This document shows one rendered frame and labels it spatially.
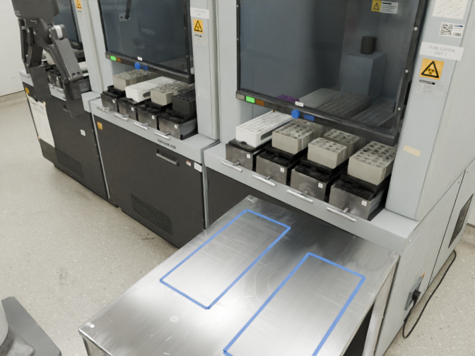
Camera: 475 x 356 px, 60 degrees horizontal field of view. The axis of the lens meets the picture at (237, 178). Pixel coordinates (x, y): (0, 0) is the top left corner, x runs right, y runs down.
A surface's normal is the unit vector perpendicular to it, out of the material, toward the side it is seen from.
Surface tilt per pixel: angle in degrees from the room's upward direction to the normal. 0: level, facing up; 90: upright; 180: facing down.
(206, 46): 90
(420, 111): 90
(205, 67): 90
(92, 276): 0
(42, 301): 0
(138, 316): 0
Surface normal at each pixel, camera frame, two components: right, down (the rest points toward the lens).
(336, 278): 0.00, -0.86
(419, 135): -0.67, 0.39
